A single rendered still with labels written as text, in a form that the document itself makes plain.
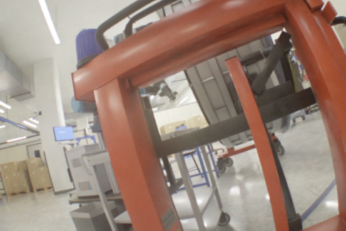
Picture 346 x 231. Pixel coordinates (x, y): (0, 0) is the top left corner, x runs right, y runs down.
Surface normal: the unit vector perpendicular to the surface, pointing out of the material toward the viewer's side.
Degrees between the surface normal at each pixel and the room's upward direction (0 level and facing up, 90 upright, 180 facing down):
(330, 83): 90
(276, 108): 90
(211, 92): 119
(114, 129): 90
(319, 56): 90
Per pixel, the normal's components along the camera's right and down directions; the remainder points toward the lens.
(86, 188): -0.36, -0.08
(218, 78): -0.22, 0.30
